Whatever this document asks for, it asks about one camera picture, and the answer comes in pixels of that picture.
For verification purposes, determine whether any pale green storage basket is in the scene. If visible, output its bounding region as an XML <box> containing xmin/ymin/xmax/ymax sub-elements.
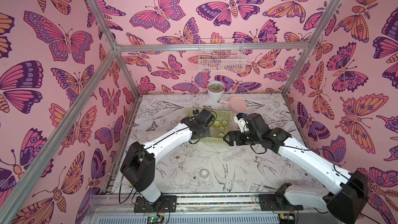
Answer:
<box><xmin>200</xmin><ymin>110</ymin><xmax>231</xmax><ymax>144</ymax></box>

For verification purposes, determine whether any small clear tape roll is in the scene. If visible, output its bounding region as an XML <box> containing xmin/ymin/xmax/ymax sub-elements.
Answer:
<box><xmin>200</xmin><ymin>169</ymin><xmax>209</xmax><ymax>178</ymax></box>

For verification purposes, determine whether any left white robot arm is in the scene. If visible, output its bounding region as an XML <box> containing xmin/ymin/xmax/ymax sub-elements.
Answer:
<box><xmin>120</xmin><ymin>109</ymin><xmax>216</xmax><ymax>203</ymax></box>

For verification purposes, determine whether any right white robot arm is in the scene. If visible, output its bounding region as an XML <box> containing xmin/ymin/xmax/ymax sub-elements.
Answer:
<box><xmin>223</xmin><ymin>113</ymin><xmax>369</xmax><ymax>224</ymax></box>

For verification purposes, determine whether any pink plastic scoop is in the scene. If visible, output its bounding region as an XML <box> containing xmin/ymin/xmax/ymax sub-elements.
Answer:
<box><xmin>219</xmin><ymin>96</ymin><xmax>247</xmax><ymax>113</ymax></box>

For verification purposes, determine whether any white potted succulent plant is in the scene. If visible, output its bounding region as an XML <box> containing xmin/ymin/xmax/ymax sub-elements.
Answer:
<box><xmin>207</xmin><ymin>80</ymin><xmax>225</xmax><ymax>102</ymax></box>

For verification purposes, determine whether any white wire wall basket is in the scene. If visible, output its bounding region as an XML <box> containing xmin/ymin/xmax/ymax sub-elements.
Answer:
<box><xmin>198</xmin><ymin>38</ymin><xmax>247</xmax><ymax>73</ymax></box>

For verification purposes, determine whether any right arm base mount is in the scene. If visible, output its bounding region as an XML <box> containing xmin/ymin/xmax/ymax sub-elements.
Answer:
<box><xmin>257</xmin><ymin>183</ymin><xmax>304</xmax><ymax>211</ymax></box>

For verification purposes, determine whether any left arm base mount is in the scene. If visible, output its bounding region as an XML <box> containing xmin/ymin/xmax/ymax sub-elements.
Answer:
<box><xmin>134</xmin><ymin>196</ymin><xmax>177</xmax><ymax>213</ymax></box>

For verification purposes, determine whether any aluminium front rail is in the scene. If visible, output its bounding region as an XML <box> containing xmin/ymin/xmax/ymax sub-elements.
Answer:
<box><xmin>83</xmin><ymin>193</ymin><xmax>340</xmax><ymax>224</ymax></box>

